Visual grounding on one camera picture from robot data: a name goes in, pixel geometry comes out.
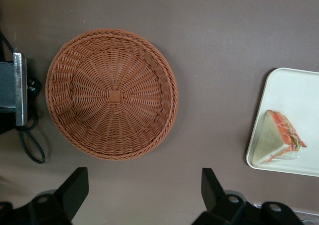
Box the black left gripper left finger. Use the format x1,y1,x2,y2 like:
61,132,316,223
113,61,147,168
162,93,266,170
55,167,90,222

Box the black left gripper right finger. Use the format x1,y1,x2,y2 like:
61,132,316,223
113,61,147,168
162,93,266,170
201,168,226,213

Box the black cable with plug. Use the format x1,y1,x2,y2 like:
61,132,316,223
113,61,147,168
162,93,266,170
0,30,46,164

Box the grey metal plate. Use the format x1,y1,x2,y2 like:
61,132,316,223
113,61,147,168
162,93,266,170
0,52,28,126

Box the cream plastic tray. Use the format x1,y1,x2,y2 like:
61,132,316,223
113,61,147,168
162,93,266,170
246,67,319,178

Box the triangle sandwich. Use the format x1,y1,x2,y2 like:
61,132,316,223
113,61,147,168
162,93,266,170
251,110,308,167

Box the round brown wicker basket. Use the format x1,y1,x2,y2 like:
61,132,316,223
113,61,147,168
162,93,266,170
45,28,179,161

